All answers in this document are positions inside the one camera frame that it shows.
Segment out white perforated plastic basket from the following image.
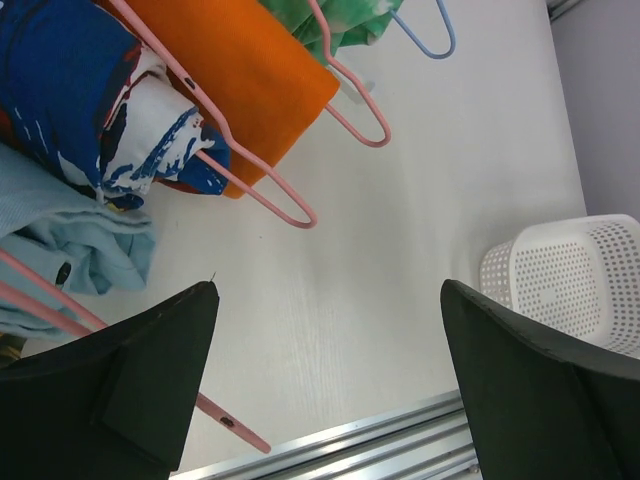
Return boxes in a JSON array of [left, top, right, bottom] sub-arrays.
[[479, 214, 639, 358]]

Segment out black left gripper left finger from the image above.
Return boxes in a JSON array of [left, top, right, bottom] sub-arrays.
[[1, 281, 219, 479]]

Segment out light blue trousers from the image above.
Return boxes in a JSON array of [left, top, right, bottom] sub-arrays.
[[0, 142, 155, 341]]

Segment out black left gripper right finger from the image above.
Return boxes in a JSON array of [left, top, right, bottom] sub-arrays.
[[440, 280, 639, 479]]

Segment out pink hanger with orange trousers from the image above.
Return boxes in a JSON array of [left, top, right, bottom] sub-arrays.
[[307, 0, 391, 148]]

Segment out blue white patterned trousers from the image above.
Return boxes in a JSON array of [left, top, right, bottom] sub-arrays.
[[0, 0, 233, 211]]

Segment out orange trousers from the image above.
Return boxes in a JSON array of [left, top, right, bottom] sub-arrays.
[[102, 1, 339, 199]]

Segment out blue wire hanger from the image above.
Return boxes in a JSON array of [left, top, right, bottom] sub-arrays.
[[390, 0, 457, 61]]

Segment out silver clothes rack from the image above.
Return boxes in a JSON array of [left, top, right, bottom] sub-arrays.
[[338, 77, 375, 105]]

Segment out aluminium rail frame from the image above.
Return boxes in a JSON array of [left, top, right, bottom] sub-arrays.
[[175, 391, 482, 479]]

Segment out green white patterned trousers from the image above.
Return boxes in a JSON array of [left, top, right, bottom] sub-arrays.
[[260, 0, 403, 65]]

